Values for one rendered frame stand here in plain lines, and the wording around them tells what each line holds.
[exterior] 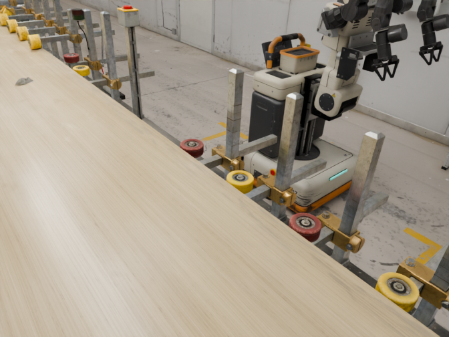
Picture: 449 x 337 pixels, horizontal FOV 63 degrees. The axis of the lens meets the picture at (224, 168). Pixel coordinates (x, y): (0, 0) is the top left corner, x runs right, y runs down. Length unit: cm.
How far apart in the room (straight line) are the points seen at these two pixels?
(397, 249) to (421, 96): 180
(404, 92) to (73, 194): 330
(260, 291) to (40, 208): 59
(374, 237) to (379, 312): 163
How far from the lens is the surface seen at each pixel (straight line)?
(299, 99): 104
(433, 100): 379
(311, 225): 95
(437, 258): 109
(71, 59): 230
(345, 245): 108
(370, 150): 93
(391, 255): 235
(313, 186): 226
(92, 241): 91
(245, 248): 86
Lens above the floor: 150
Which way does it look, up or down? 32 degrees down
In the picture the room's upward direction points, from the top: 2 degrees clockwise
